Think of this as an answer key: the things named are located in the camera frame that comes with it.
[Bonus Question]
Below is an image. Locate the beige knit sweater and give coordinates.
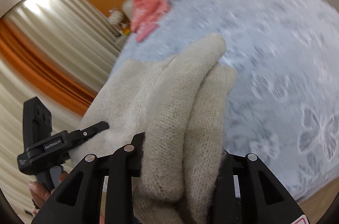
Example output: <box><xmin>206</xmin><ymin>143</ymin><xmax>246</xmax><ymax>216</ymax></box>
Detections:
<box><xmin>70</xmin><ymin>33</ymin><xmax>236</xmax><ymax>223</ymax></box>

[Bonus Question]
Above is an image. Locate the pink clothes pile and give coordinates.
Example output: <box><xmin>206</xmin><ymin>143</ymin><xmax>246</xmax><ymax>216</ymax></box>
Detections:
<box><xmin>131</xmin><ymin>0</ymin><xmax>171</xmax><ymax>42</ymax></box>

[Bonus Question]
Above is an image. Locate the person's left hand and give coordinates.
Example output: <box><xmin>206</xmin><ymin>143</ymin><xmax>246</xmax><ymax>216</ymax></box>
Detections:
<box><xmin>28</xmin><ymin>181</ymin><xmax>53</xmax><ymax>216</ymax></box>

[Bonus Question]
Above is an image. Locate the orange curtain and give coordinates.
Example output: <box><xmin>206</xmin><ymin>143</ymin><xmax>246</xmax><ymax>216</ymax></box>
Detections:
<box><xmin>1</xmin><ymin>17</ymin><xmax>97</xmax><ymax>116</ymax></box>

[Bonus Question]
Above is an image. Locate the left bedside table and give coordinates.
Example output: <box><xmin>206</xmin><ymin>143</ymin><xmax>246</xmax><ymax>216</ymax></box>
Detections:
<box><xmin>115</xmin><ymin>28</ymin><xmax>131</xmax><ymax>48</ymax></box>

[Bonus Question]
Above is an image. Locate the cream curtain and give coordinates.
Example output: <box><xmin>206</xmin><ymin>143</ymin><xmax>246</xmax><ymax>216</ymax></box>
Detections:
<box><xmin>1</xmin><ymin>0</ymin><xmax>122</xmax><ymax>223</ymax></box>

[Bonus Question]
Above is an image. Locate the white feather lamp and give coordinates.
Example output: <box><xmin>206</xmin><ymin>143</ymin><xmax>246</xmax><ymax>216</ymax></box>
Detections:
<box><xmin>107</xmin><ymin>8</ymin><xmax>125</xmax><ymax>25</ymax></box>

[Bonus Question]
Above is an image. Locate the grey butterfly bedspread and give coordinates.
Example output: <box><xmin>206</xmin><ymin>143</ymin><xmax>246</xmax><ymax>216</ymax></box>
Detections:
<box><xmin>115</xmin><ymin>0</ymin><xmax>338</xmax><ymax>201</ymax></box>

